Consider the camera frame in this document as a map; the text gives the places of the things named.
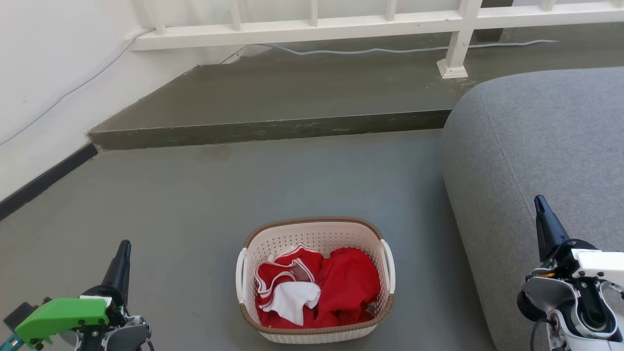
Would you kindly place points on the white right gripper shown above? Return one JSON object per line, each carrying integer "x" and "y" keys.
{"x": 597, "y": 265}

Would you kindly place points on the plain red garment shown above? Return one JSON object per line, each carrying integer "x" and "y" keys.
{"x": 348, "y": 282}

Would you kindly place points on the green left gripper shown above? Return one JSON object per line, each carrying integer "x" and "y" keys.
{"x": 63, "y": 314}

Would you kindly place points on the grey fabric sofa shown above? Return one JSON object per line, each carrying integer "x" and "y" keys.
{"x": 546, "y": 146}

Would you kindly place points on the cream perforated laundry basket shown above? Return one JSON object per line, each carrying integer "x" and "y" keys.
{"x": 312, "y": 231}

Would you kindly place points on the raised concrete step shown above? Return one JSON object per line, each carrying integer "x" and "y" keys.
{"x": 292, "y": 92}

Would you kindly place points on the white cloth piece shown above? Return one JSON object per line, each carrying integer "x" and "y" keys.
{"x": 292, "y": 300}

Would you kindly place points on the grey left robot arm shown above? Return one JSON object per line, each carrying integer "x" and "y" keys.
{"x": 129, "y": 336}

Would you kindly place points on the black baseboard strip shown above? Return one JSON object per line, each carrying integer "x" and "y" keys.
{"x": 44, "y": 180}

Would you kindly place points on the red garment with white trim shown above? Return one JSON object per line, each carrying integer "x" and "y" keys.
{"x": 273, "y": 270}

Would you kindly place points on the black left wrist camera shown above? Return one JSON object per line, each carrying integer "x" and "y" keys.
{"x": 18, "y": 314}

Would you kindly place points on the white wooden railing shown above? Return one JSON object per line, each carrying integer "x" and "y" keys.
{"x": 302, "y": 31}

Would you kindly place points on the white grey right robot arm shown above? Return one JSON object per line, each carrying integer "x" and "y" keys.
{"x": 560, "y": 302}

